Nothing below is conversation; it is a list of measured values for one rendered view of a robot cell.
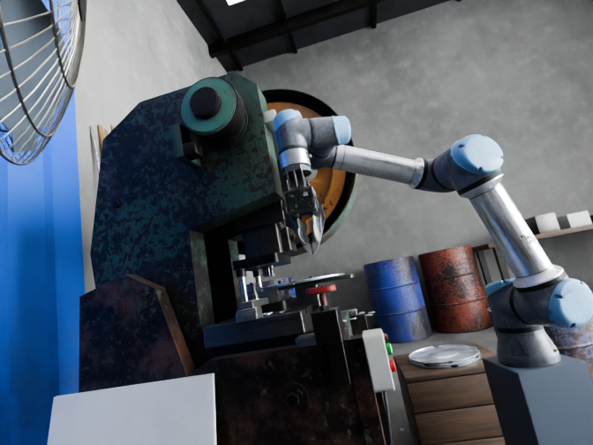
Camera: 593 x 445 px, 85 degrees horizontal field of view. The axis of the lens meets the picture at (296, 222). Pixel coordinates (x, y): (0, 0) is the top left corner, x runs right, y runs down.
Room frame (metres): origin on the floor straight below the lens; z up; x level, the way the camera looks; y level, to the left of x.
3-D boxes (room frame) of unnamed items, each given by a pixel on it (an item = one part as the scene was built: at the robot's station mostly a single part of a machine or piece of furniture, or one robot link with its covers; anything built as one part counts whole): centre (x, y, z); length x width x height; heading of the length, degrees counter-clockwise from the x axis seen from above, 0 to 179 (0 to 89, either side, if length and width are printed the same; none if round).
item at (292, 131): (0.78, -0.03, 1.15); 0.09 x 0.08 x 0.11; 100
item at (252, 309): (1.00, 0.17, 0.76); 0.17 x 0.06 x 0.10; 169
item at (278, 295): (1.16, 0.13, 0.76); 0.15 x 0.09 x 0.05; 169
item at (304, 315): (1.16, 0.14, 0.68); 0.45 x 0.30 x 0.06; 169
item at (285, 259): (1.16, 0.14, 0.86); 0.20 x 0.16 x 0.05; 169
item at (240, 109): (0.92, 0.20, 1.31); 0.22 x 0.12 x 0.22; 79
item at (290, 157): (0.78, -0.03, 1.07); 0.08 x 0.08 x 0.05
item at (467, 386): (1.54, -0.53, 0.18); 0.40 x 0.38 x 0.35; 83
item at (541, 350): (1.01, -0.59, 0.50); 0.15 x 0.15 x 0.10
